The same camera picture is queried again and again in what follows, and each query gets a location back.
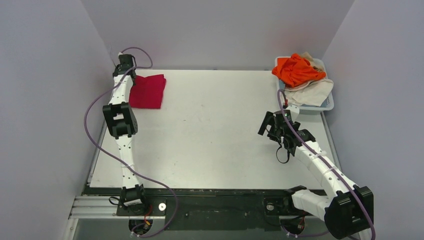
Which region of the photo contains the red t-shirt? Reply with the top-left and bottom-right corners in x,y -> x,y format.
129,74 -> 167,110

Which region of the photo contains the light blue garment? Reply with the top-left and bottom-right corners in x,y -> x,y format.
277,79 -> 286,91

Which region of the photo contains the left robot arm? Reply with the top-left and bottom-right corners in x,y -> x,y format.
102,53 -> 149,215

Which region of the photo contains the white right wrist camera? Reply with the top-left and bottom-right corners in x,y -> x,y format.
286,104 -> 300,119

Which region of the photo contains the white plastic laundry basket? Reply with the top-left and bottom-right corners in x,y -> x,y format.
271,52 -> 334,112

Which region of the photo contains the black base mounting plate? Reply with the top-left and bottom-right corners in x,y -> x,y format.
82,187 -> 350,233

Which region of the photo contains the cream white t-shirt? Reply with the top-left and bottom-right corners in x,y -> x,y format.
279,51 -> 334,108

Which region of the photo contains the aluminium rail frame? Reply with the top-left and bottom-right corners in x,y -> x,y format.
64,193 -> 372,240

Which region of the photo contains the orange t-shirt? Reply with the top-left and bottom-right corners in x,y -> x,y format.
271,53 -> 327,89

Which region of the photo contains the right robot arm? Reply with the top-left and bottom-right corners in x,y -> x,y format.
258,109 -> 376,240

